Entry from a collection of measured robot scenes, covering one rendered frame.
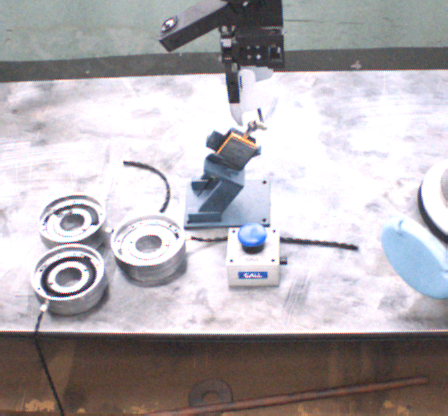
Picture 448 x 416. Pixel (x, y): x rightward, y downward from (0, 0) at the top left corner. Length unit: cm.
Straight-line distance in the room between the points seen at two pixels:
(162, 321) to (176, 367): 27
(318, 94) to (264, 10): 46
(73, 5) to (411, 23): 111
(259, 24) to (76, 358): 67
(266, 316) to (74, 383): 42
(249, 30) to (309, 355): 58
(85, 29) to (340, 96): 156
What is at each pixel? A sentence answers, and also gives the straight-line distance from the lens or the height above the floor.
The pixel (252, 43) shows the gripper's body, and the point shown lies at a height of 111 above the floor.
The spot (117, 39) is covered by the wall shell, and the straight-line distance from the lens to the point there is 296.
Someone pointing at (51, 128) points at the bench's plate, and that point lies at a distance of 154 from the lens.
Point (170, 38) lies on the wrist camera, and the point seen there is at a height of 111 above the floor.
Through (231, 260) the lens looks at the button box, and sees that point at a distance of 118.
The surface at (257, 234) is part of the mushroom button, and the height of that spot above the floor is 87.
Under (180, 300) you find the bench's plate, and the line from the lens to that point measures 120.
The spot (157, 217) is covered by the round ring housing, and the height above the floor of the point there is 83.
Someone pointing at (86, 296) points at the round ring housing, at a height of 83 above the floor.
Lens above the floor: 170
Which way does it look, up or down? 42 degrees down
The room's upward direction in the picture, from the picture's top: 6 degrees counter-clockwise
